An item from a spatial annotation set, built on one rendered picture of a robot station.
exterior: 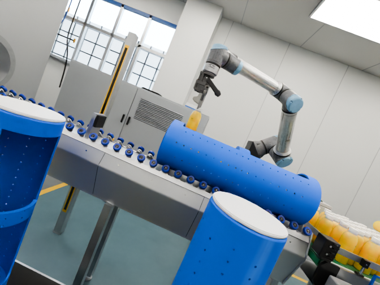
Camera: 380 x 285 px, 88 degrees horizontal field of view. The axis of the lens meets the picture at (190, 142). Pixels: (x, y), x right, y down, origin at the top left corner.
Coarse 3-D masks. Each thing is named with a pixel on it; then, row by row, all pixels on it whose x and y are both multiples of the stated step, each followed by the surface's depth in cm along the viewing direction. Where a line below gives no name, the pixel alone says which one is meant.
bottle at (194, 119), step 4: (192, 112) 116; (196, 112) 115; (200, 112) 116; (192, 116) 115; (196, 116) 114; (200, 116) 116; (188, 120) 117; (192, 120) 115; (196, 120) 115; (188, 124) 116; (192, 124) 115; (196, 124) 116; (192, 128) 116; (196, 128) 118
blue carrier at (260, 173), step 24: (168, 144) 105; (192, 144) 105; (216, 144) 107; (192, 168) 106; (216, 168) 103; (240, 168) 103; (264, 168) 104; (240, 192) 106; (264, 192) 102; (288, 192) 101; (312, 192) 102; (288, 216) 105; (312, 216) 101
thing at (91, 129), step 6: (96, 114) 117; (102, 114) 124; (90, 120) 117; (96, 120) 118; (102, 120) 123; (90, 126) 117; (96, 126) 119; (102, 126) 126; (90, 132) 119; (96, 132) 125
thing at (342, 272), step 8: (304, 264) 128; (312, 264) 133; (320, 264) 94; (328, 264) 93; (336, 264) 95; (304, 272) 117; (312, 272) 122; (320, 272) 93; (328, 272) 93; (336, 272) 93; (344, 272) 92; (352, 272) 94; (312, 280) 94; (320, 280) 93; (344, 280) 93; (352, 280) 92; (360, 280) 92; (368, 280) 92
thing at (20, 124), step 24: (0, 120) 71; (24, 120) 74; (0, 144) 92; (24, 144) 98; (48, 144) 98; (0, 168) 96; (24, 168) 100; (48, 168) 94; (0, 192) 99; (24, 192) 101; (0, 216) 79; (24, 216) 88; (0, 240) 103; (0, 264) 105
